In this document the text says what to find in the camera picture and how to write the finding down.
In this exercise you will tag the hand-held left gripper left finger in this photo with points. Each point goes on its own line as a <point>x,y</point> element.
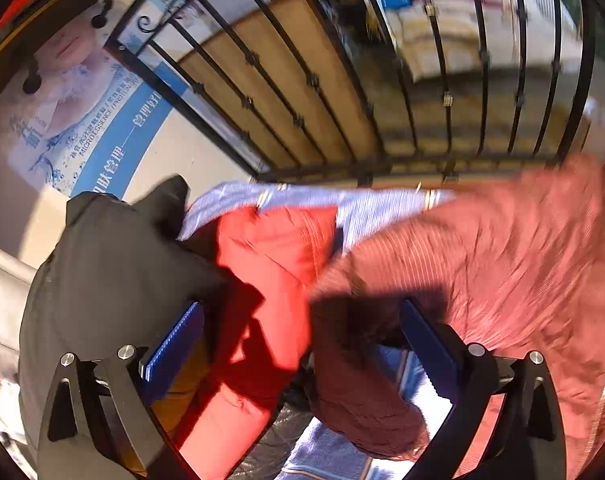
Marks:
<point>178,342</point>

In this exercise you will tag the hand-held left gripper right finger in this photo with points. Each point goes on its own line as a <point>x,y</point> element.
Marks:
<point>427,355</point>

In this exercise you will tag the maroon jacket with key-print lining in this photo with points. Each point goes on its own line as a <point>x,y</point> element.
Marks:
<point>482,260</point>

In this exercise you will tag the mustard yellow cloth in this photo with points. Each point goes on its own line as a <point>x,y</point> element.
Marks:
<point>182,395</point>

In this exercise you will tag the black garment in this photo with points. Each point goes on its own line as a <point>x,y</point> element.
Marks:
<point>107,270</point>

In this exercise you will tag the bright red garment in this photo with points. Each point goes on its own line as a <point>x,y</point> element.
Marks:
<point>272,260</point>

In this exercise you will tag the dark plastic sheet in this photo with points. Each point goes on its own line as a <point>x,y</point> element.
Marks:
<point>277,440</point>

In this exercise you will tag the blue checked blanket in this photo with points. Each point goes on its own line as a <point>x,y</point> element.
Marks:
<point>382,210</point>

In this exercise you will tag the white mattress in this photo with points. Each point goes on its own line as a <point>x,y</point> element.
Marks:
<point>497,35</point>

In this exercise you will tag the black metal bed frame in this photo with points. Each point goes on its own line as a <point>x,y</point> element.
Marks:
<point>407,166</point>

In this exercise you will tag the wall poster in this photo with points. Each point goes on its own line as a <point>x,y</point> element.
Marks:
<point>82,110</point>

